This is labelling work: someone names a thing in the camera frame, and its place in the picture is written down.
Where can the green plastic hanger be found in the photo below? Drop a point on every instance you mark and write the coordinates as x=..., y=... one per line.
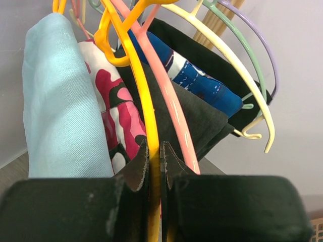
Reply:
x=258, y=92

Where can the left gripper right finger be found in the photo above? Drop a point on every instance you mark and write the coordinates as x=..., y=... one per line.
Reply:
x=210, y=207

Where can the pink camouflage trousers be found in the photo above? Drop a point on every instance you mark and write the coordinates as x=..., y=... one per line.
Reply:
x=124, y=129

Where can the purple plastic hanger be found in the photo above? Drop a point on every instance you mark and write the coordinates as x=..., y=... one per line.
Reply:
x=267, y=45

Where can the pink plastic hanger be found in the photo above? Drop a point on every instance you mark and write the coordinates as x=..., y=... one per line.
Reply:
x=138, y=19

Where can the dark grey trousers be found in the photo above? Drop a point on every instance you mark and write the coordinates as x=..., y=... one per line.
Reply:
x=206, y=124

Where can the white plastic basket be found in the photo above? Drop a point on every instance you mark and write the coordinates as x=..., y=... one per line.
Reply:
x=317, y=226

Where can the black trousers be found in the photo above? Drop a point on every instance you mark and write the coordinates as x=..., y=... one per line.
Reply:
x=212, y=64

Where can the orange plastic hanger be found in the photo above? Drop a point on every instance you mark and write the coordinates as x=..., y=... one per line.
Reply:
x=141, y=100

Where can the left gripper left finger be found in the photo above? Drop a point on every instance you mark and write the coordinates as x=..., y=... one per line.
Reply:
x=80, y=209

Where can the wooden clothes rack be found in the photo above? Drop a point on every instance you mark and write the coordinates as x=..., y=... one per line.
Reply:
x=215, y=23

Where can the blue patterned trousers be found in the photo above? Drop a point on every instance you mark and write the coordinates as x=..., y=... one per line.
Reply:
x=194, y=80

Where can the light blue trousers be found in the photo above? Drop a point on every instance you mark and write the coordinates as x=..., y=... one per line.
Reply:
x=63, y=126

